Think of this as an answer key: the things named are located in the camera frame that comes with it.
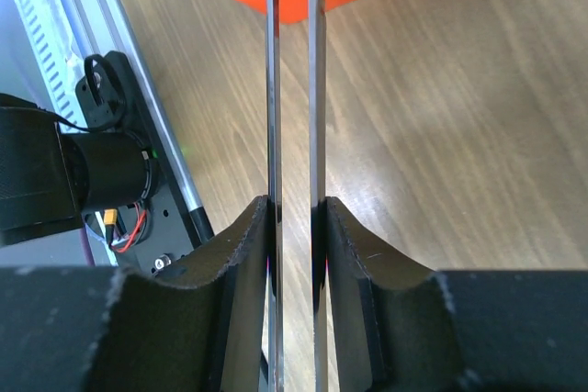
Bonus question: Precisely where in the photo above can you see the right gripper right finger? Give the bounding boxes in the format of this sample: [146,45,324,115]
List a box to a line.
[327,197,587,391]

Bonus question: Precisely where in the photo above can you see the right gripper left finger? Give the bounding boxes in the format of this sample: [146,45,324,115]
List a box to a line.
[1,196,268,391]

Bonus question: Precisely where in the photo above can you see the metal tongs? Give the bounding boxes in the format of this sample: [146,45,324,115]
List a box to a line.
[266,0,329,391]

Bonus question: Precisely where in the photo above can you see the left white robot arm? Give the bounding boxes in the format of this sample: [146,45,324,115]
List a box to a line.
[1,94,159,246]

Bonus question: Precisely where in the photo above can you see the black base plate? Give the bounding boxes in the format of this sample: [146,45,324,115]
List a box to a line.
[73,50,214,275]

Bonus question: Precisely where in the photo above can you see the grey cable duct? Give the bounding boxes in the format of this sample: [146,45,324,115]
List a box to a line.
[1,0,86,133]

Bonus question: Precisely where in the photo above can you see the aluminium frame rail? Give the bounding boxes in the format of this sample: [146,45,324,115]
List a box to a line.
[62,0,214,248]

